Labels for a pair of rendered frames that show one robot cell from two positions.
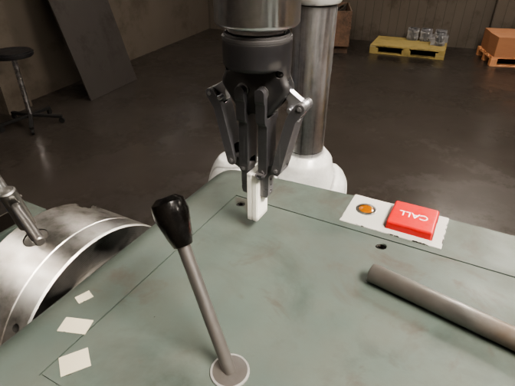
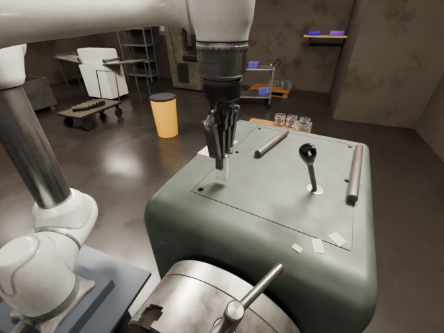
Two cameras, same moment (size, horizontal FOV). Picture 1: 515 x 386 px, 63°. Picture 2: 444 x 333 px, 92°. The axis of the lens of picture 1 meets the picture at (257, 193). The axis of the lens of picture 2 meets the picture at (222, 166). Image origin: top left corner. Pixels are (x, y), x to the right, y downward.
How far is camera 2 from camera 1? 0.63 m
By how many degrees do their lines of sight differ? 73
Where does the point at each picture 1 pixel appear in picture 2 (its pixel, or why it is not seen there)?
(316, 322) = (283, 169)
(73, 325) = (318, 246)
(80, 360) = (335, 236)
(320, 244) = (237, 165)
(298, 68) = (26, 142)
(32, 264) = (254, 322)
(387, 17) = not seen: outside the picture
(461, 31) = not seen: outside the picture
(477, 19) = not seen: outside the picture
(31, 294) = (277, 318)
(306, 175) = (81, 206)
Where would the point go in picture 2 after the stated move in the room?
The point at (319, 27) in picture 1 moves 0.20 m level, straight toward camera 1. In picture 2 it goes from (26, 102) to (95, 106)
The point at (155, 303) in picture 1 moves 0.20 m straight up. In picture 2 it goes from (290, 215) to (312, 126)
